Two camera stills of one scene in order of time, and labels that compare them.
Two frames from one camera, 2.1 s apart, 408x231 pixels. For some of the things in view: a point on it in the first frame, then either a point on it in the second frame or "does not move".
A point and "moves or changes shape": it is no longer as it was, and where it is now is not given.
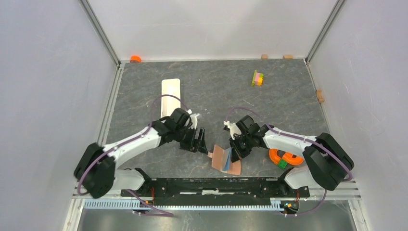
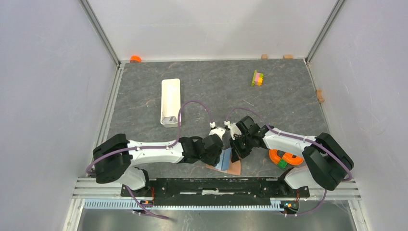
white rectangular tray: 169,103 does not move
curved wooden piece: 319,95 does not move
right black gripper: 236,152 does not move
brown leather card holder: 221,160 moves or changes shape
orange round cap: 135,57 does not move
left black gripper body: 186,143 to 211,159
